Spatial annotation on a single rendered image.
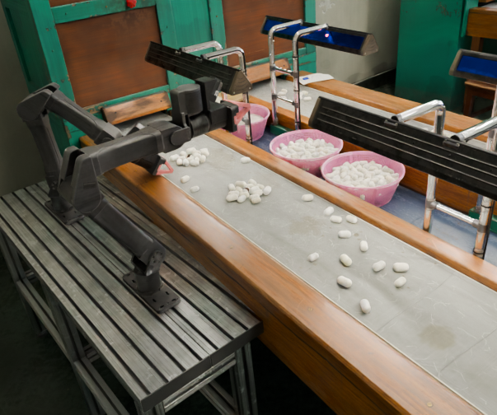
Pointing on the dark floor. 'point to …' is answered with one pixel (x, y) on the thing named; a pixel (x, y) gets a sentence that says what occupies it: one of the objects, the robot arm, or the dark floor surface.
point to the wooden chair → (496, 86)
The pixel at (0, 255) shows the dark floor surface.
